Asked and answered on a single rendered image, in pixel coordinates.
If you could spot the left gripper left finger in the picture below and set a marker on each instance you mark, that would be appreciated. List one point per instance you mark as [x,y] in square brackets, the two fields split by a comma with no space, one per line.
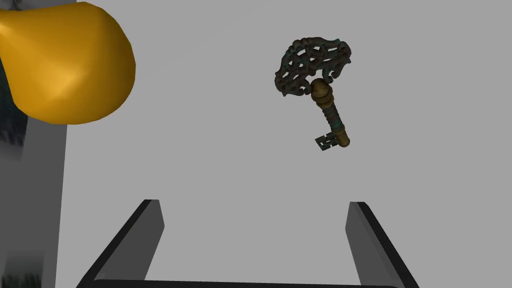
[132,244]

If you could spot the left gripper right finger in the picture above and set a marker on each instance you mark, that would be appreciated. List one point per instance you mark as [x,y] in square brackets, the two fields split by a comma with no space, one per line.
[372,248]

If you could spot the yellow pear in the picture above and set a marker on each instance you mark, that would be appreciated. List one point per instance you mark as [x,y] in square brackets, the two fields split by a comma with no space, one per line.
[64,64]

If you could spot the ornate bronze key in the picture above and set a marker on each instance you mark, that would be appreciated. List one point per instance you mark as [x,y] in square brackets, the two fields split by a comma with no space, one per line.
[316,76]

